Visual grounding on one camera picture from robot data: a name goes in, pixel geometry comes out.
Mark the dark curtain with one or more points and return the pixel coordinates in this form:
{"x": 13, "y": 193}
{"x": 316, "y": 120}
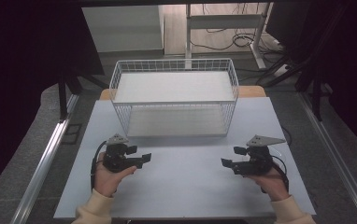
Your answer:
{"x": 21, "y": 77}
{"x": 348, "y": 68}

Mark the grey cabinet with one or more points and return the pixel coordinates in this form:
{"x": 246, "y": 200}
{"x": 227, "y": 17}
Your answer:
{"x": 123, "y": 28}

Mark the dark floor plate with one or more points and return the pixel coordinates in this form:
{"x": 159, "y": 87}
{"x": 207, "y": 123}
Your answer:
{"x": 71, "y": 133}

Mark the black tripod legs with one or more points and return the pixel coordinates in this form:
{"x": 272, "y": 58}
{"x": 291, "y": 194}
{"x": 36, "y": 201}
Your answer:
{"x": 315, "y": 93}

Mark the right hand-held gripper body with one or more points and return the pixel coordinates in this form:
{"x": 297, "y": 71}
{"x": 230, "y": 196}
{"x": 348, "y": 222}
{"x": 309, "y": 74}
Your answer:
{"x": 256, "y": 158}

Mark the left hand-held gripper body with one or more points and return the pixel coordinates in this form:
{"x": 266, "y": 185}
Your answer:
{"x": 115, "y": 157}

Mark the person's left hand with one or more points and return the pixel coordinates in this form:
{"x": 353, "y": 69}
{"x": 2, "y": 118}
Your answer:
{"x": 107, "y": 180}

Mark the white metal desk frame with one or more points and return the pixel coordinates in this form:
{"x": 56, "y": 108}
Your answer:
{"x": 223, "y": 21}

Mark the aluminium rail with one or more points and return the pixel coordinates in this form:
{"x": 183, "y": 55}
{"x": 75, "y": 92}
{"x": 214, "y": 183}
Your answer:
{"x": 338, "y": 161}
{"x": 44, "y": 161}

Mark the black stand legs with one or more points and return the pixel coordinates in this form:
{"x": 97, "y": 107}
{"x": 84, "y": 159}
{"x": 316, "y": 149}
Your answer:
{"x": 63, "y": 96}

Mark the person's right hand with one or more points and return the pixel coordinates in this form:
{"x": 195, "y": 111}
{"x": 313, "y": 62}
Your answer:
{"x": 271, "y": 185}

